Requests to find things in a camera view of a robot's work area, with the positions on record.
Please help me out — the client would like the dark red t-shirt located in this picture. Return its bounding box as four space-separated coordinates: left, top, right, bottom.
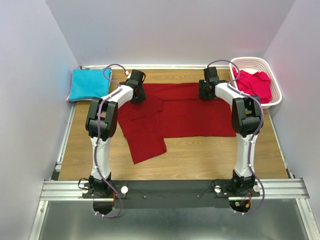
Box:
118 82 236 164

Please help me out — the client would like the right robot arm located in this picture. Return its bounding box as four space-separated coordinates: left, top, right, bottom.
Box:
199 66 263 196

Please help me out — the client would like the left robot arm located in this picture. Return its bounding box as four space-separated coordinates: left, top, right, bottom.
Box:
85 69 146 198

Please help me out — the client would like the folded cyan t-shirt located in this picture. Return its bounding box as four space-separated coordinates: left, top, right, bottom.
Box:
70 69 111 101

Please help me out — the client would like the pink plastic laundry basket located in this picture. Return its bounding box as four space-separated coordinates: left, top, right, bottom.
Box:
229 56 283 109

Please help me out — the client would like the magenta t-shirt in basket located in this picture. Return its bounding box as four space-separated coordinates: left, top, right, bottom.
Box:
235 70 272 104

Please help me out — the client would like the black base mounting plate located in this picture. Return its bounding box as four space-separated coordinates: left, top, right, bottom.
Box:
78 179 260 213

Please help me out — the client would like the aluminium table edge rail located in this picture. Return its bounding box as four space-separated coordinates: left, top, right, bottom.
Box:
79 63 229 70

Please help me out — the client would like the front aluminium rail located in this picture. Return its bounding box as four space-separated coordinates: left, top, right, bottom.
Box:
40 178 310 201

